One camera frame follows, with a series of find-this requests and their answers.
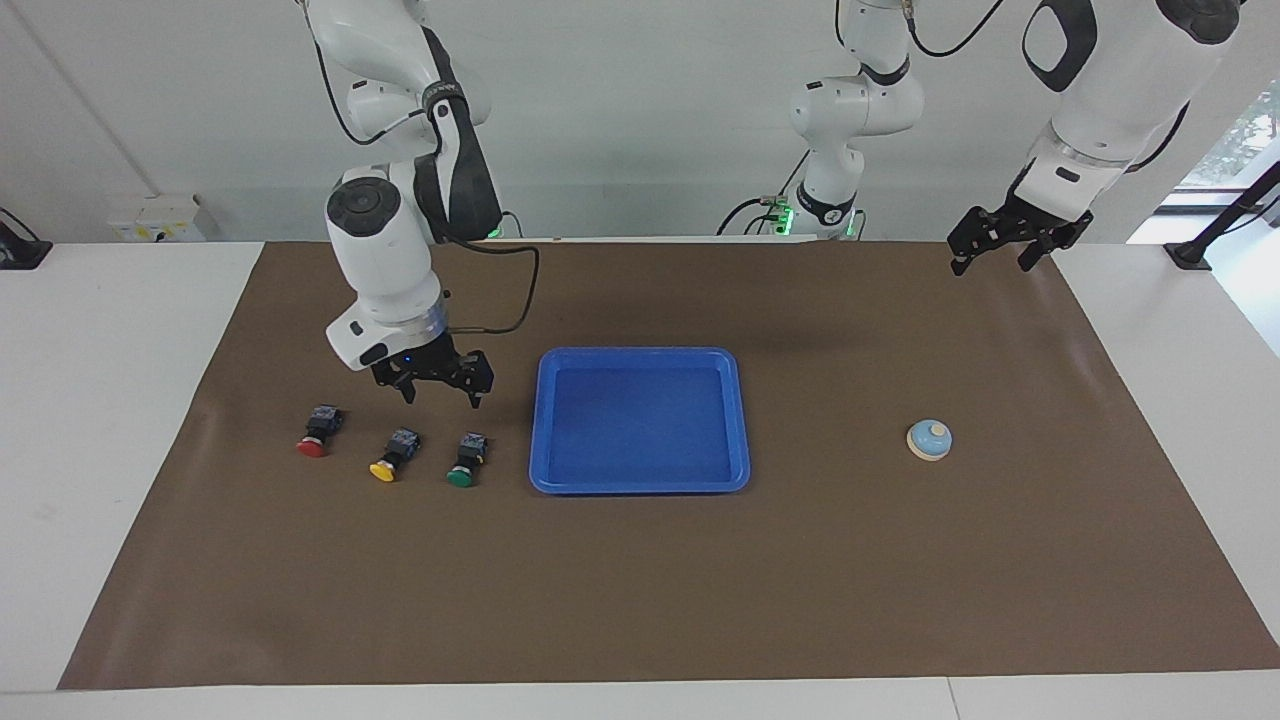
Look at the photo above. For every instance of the black clamp mount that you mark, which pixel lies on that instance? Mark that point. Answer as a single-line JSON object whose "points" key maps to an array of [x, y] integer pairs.
{"points": [[20, 252]]}

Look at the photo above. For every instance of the light blue call bell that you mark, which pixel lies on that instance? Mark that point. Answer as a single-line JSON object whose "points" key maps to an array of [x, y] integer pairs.
{"points": [[929, 441]]}

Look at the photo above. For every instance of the blue plastic tray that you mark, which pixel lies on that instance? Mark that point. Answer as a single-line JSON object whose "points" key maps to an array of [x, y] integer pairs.
{"points": [[640, 420]]}

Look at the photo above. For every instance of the black angled stand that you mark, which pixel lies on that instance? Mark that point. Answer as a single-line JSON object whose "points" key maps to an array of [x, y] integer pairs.
{"points": [[1215, 228]]}

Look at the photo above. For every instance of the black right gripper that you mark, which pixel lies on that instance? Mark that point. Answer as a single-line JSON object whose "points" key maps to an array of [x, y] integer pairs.
{"points": [[435, 365]]}

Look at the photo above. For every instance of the red push button switch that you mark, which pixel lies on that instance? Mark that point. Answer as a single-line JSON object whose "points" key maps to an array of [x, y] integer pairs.
{"points": [[318, 435]]}

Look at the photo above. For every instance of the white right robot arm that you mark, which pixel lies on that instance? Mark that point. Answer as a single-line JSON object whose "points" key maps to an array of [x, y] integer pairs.
{"points": [[385, 250]]}

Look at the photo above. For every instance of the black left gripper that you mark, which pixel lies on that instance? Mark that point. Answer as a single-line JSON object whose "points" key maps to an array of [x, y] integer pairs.
{"points": [[1040, 235]]}

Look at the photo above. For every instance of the white wall socket box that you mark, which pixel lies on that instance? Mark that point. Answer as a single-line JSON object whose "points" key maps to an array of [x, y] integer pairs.
{"points": [[150, 218]]}

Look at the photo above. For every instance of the brown table mat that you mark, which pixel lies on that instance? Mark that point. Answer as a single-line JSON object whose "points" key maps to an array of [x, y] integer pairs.
{"points": [[640, 600]]}

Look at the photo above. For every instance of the green push button switch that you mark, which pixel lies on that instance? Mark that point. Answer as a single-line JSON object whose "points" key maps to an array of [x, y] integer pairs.
{"points": [[465, 462]]}

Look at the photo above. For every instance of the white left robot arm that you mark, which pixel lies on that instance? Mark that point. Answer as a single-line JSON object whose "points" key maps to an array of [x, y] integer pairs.
{"points": [[1120, 90]]}

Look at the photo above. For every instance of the yellow push button switch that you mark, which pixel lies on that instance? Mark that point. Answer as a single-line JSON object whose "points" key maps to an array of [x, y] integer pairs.
{"points": [[392, 458]]}

